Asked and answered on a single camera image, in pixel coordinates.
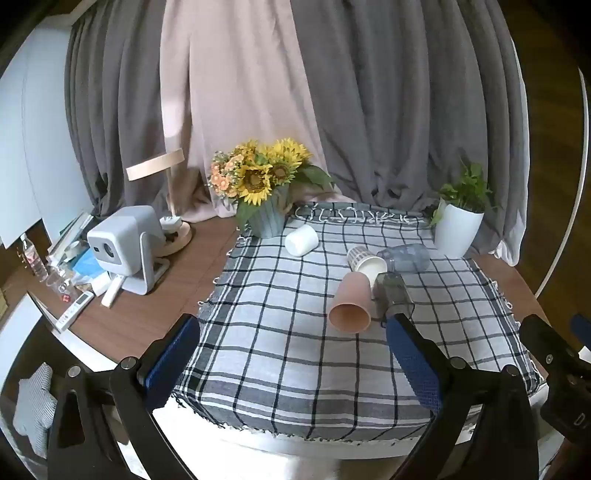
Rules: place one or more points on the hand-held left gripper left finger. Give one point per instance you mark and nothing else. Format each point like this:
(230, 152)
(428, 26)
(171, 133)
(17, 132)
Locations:
(171, 364)

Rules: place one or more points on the blue packet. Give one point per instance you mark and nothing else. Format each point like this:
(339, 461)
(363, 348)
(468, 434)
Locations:
(87, 265)

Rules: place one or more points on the wooden desk lamp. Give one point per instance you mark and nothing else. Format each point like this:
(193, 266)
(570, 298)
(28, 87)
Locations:
(157, 164)

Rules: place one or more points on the white patterned cup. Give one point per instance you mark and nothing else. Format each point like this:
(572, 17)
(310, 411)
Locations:
(362, 261)

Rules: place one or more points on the grey curtain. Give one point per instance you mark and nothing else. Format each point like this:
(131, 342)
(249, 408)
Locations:
(115, 115)
(406, 115)

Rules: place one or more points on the black white checked cloth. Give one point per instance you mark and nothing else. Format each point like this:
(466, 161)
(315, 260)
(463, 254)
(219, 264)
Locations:
(277, 323)

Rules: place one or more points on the clear water bottle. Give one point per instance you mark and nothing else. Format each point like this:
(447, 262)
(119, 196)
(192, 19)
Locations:
(33, 256)

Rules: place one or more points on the white remote control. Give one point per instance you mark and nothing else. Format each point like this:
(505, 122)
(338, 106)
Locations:
(74, 311)

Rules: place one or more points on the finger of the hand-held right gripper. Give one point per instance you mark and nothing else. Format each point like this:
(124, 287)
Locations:
(549, 346)
(582, 330)

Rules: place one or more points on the grey ribbed vase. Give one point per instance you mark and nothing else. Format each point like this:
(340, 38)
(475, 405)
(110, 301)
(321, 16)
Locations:
(268, 219)

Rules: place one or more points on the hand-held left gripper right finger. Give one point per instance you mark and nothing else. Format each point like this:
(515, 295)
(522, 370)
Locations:
(414, 364)

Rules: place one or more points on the white plant pot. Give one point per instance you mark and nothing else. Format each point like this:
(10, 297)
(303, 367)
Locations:
(457, 228)

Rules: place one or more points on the plain white cup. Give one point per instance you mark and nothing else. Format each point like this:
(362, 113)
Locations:
(301, 241)

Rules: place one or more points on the small clear glass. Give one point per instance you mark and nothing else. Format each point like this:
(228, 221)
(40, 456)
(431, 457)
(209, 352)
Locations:
(60, 281)

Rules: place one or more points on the white board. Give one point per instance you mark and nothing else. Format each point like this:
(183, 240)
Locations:
(41, 138)

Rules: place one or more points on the white projector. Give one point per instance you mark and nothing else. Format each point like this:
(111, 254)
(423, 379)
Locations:
(122, 235)

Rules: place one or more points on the grey striped cloth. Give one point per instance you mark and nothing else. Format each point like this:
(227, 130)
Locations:
(34, 406)

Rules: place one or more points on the green leafy plant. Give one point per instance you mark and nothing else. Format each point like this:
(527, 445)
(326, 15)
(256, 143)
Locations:
(466, 189)

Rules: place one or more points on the sunflower bouquet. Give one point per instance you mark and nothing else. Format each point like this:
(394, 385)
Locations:
(254, 177)

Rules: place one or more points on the dark grey translucent cup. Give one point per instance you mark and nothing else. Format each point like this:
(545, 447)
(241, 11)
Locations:
(395, 290)

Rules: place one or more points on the pink cup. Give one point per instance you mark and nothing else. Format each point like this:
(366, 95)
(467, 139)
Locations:
(352, 300)

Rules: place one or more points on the clear glass tumbler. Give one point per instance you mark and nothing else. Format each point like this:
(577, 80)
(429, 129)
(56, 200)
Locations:
(408, 258)

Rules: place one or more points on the slim white remote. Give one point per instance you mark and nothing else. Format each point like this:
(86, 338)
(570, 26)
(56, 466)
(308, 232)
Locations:
(112, 290)

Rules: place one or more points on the pink curtain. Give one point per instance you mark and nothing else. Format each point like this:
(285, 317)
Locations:
(240, 92)

